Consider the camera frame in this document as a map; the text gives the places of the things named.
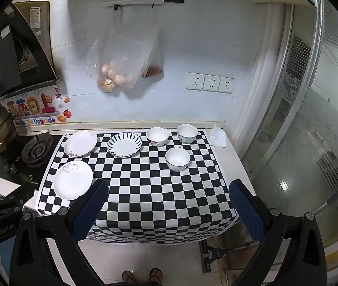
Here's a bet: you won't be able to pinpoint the sliding glass door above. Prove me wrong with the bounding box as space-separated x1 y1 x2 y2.
243 0 338 275

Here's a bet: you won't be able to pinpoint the black and white checkered cloth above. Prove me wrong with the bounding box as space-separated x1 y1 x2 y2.
35 129 241 245

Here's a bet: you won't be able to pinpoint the person's right foot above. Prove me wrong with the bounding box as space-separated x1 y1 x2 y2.
149 268 163 285

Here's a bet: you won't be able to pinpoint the colourful wall sticker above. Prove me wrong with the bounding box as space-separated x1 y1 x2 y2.
0 86 73 127

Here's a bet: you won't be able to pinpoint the plastic bag with red food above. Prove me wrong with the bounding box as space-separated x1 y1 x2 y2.
141 33 164 78

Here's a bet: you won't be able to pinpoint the person's foot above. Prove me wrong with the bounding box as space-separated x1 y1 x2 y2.
149 268 163 285
121 271 137 285

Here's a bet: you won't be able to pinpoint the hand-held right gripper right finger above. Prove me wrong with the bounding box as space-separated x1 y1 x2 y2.
229 179 327 286

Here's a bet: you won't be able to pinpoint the person's left foot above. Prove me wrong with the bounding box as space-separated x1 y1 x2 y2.
121 271 137 285

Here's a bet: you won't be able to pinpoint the clear plastic bag with eggs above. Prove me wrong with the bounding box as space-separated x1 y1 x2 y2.
86 7 159 91

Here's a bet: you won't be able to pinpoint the black gas stove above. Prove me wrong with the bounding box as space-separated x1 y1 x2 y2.
0 131 64 195

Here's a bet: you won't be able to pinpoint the white bowl colourful dots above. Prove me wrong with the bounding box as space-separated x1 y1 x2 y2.
177 123 199 144

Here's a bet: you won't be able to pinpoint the white plate blue striped rim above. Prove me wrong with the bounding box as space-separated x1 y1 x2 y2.
107 132 143 158

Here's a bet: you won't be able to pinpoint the black metal bracket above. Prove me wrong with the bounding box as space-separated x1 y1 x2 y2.
199 240 226 273

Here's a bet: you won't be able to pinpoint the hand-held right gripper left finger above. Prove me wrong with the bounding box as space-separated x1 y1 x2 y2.
9 178 109 286

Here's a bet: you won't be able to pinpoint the white wall hook rail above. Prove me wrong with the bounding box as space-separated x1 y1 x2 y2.
102 0 185 8

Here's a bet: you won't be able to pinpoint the white bowl red floral print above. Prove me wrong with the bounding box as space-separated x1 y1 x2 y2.
146 127 169 147

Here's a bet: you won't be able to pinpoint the white plate grey swirl print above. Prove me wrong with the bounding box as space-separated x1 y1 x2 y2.
53 161 94 200

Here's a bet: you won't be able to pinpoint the white folded cloth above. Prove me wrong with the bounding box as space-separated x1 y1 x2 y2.
210 124 227 148

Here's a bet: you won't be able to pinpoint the white plate with black rim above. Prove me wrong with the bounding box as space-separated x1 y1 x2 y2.
165 147 191 172

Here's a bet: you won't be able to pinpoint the white plate red floral print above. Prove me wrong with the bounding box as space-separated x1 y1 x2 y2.
64 130 98 158

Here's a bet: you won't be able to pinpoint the white wall power outlet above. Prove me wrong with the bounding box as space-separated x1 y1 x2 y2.
218 76 235 94
202 74 222 93
186 72 207 91

